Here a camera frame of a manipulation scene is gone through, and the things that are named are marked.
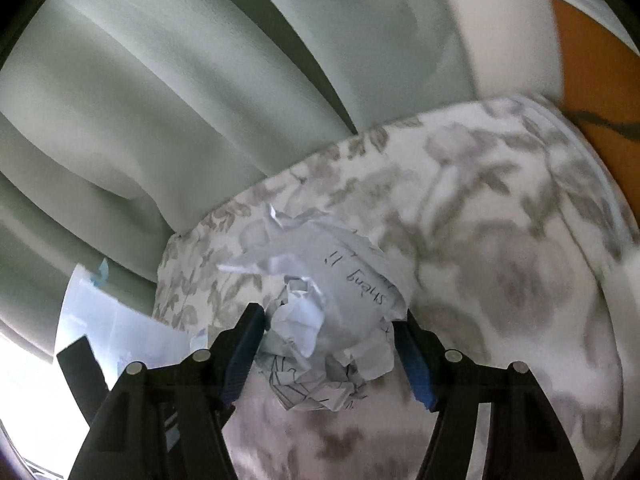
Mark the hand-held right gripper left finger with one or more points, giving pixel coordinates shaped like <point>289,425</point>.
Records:
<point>240,362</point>

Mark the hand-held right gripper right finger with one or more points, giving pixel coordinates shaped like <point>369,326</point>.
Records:
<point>416,367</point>

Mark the clear plastic storage container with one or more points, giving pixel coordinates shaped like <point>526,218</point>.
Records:
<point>125,320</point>

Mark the white paper ball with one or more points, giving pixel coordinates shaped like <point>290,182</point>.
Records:
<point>340,310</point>

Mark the grey floral bed sheet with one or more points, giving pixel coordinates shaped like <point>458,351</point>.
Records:
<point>500,260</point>

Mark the grey-green curtain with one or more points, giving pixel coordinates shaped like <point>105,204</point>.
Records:
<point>200,85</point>

